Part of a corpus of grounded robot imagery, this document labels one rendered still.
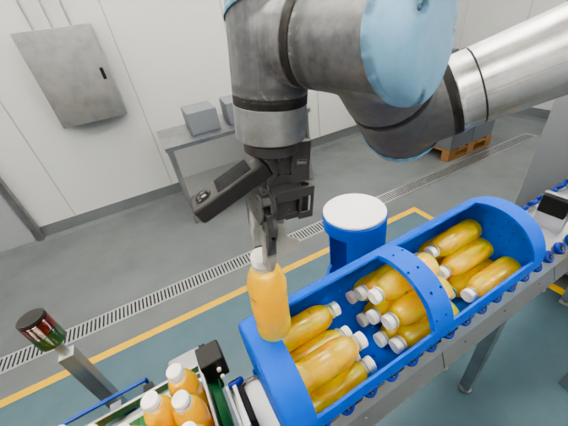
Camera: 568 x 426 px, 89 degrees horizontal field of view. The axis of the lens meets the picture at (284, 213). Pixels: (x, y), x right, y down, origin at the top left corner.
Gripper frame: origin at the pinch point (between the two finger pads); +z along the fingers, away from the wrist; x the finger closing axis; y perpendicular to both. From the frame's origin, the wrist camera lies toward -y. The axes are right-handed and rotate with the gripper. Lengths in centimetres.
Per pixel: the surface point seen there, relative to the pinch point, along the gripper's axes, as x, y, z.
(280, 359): -5.1, 1.1, 23.7
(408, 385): -12, 38, 54
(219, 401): 9, -12, 59
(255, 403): 2, -3, 55
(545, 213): 10, 123, 31
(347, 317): 9, 30, 45
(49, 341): 29, -48, 35
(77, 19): 339, -55, -32
